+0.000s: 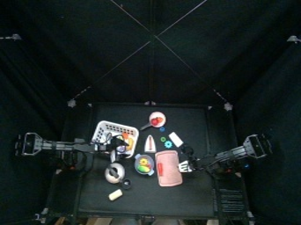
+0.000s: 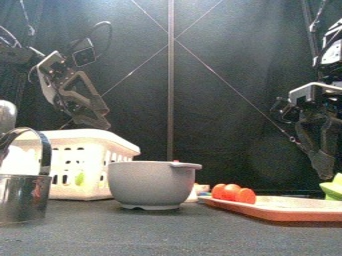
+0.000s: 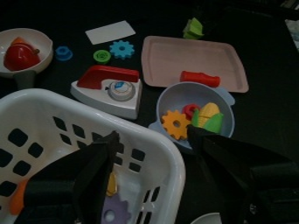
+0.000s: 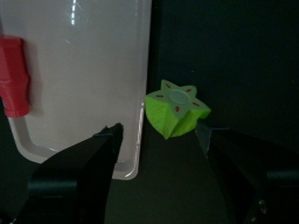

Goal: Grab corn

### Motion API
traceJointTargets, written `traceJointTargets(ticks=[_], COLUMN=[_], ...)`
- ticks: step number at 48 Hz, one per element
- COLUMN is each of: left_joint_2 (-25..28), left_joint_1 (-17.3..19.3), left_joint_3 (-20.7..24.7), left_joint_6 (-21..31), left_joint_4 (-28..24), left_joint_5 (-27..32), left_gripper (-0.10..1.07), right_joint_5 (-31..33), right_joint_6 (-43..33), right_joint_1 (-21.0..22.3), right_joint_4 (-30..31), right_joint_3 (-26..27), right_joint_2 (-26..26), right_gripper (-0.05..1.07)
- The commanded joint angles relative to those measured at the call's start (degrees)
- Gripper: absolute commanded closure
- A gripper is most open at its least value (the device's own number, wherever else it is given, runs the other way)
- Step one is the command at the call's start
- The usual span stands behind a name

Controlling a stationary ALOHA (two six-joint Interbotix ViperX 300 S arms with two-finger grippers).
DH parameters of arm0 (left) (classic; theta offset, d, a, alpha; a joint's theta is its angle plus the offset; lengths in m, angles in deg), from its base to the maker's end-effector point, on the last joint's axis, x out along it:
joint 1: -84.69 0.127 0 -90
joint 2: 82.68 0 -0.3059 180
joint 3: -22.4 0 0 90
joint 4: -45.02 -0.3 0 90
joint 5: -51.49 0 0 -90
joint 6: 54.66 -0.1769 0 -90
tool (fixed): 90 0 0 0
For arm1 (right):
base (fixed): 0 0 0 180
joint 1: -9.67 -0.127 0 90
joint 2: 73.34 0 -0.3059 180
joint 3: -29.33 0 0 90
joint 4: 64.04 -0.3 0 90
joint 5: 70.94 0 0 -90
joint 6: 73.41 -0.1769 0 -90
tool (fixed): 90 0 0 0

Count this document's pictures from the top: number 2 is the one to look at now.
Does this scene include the green toy corn husk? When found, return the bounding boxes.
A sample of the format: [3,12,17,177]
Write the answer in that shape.
[318,172,342,202]

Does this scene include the white plastic basket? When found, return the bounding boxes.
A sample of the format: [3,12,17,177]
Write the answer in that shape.
[0,128,142,202]

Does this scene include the shiny steel kettle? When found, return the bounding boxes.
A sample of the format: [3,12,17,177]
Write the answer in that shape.
[0,99,19,136]

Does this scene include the wooden cutting board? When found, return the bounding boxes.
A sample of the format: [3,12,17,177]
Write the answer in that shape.
[196,195,342,223]

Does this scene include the orange toy tomato piece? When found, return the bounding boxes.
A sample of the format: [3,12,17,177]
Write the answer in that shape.
[210,183,227,200]
[234,187,258,205]
[220,183,243,202]

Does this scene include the green toy inside basket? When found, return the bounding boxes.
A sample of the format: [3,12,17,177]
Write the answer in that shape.
[73,171,87,187]

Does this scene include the grey plastic bowl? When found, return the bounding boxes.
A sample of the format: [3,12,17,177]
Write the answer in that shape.
[107,160,203,211]

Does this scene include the small white toy item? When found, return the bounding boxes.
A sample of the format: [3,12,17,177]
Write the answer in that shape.
[184,182,211,204]

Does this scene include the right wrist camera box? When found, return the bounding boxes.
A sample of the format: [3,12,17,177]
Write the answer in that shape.
[268,96,302,125]

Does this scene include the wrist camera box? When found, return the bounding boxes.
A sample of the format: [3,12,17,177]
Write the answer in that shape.
[69,37,97,68]
[268,96,302,125]

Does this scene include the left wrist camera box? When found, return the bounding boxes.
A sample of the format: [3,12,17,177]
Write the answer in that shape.
[69,37,97,68]

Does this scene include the thin diagonal brace wire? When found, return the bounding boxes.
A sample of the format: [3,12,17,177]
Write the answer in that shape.
[59,0,224,130]
[128,0,301,144]

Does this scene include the black cable loop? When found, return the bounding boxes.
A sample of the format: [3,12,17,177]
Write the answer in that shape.
[87,20,115,58]

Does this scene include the grey vertical frame pole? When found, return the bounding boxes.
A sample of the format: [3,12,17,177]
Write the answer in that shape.
[166,0,176,162]

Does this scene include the steel pot with handle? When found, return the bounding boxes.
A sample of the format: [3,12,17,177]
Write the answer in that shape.
[0,126,55,225]

